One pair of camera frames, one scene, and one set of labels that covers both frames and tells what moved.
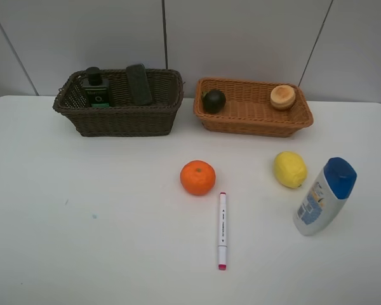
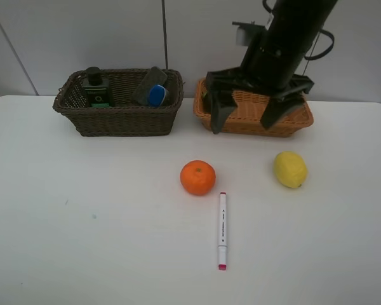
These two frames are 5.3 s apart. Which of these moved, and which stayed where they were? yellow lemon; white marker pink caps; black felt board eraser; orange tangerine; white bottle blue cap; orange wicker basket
Moved: white bottle blue cap; black felt board eraser
Stayed: orange wicker basket; yellow lemon; white marker pink caps; orange tangerine
